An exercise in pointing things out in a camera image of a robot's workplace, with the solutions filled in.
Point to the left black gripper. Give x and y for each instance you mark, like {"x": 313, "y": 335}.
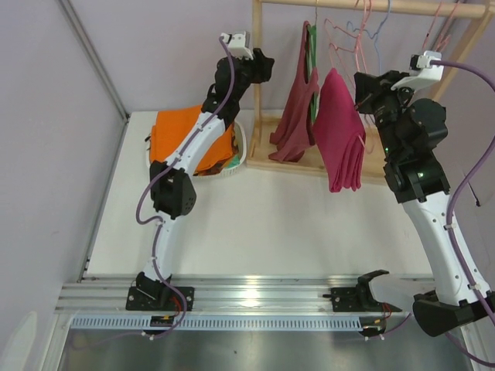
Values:
{"x": 257, "y": 65}

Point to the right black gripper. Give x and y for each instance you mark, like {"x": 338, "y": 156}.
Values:
{"x": 366, "y": 93}

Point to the pink trousers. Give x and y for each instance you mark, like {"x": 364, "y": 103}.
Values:
{"x": 339, "y": 134}

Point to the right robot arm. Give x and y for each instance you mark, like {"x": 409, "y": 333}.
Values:
{"x": 409, "y": 131}

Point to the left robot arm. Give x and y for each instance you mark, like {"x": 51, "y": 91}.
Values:
{"x": 171, "y": 187}

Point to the green plastic hanger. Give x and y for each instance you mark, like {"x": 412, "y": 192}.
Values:
{"x": 311, "y": 59}

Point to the white laundry basket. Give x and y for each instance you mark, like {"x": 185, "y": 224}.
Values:
{"x": 235, "y": 165}

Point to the maroon tank top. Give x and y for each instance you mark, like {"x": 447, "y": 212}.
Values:
{"x": 294, "y": 136}

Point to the wooden clothes rack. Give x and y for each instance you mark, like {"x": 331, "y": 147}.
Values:
{"x": 342, "y": 49}

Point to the orange folded cloth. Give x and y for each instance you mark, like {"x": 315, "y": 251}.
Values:
{"x": 169, "y": 130}

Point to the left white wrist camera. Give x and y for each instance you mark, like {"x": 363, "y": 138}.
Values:
{"x": 238, "y": 44}

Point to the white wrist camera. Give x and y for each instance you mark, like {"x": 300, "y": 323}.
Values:
{"x": 238, "y": 44}
{"x": 422, "y": 72}

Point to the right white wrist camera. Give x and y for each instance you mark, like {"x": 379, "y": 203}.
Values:
{"x": 422, "y": 72}

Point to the blue wire hanger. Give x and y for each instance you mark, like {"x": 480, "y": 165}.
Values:
{"x": 376, "y": 36}

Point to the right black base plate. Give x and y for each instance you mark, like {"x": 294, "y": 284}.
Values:
{"x": 356, "y": 299}

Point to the white slotted cable duct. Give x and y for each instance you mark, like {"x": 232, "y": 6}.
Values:
{"x": 325, "y": 323}

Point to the aluminium mounting rail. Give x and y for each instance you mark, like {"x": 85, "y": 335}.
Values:
{"x": 214, "y": 294}

